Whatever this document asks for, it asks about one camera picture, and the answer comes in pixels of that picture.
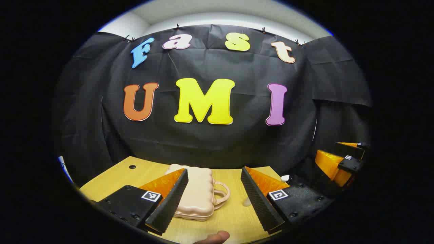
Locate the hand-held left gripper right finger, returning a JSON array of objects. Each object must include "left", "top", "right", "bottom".
[{"left": 240, "top": 166, "right": 335, "bottom": 235}]

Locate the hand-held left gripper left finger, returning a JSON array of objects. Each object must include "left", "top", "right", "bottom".
[{"left": 97, "top": 168, "right": 189, "bottom": 235}]

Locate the beige hard-shell suitcase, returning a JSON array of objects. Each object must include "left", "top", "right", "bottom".
[{"left": 165, "top": 164, "right": 231, "bottom": 222}]

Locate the black backdrop cloth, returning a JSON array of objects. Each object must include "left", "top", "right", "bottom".
[{"left": 51, "top": 24, "right": 373, "bottom": 187}]

